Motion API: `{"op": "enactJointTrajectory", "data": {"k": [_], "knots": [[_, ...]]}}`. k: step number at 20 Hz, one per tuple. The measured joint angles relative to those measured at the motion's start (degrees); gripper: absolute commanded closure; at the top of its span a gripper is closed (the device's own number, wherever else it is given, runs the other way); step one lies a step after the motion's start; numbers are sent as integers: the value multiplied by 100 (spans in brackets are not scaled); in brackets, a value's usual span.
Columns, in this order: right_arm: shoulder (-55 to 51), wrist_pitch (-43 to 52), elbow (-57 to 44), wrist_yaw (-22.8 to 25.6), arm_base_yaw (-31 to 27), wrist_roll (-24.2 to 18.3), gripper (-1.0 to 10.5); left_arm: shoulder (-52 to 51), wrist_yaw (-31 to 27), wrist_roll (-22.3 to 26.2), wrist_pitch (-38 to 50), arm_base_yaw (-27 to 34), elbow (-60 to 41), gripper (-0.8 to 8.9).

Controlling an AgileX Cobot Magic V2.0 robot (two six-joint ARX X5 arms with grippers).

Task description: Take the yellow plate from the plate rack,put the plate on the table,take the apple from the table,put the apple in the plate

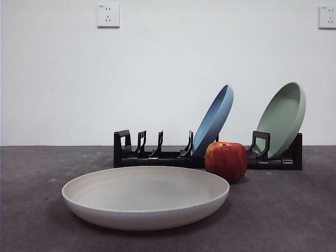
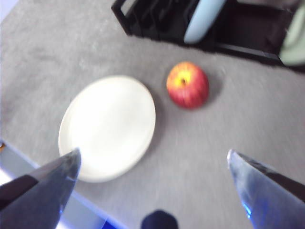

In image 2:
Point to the green plate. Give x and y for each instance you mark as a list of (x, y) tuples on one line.
[(294, 45)]

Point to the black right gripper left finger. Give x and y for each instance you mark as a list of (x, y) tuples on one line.
[(40, 198)]

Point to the black plate rack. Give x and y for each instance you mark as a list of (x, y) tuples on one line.
[(243, 31)]

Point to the pale yellow plate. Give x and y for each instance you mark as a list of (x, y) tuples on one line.
[(107, 128)]

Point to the blue plate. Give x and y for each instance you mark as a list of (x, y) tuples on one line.
[(202, 21)]

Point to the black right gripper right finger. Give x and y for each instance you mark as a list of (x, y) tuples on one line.
[(274, 198)]

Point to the small orange object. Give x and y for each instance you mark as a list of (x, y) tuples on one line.
[(1, 146)]

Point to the red yellow apple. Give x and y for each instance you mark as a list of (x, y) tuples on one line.
[(188, 88)]

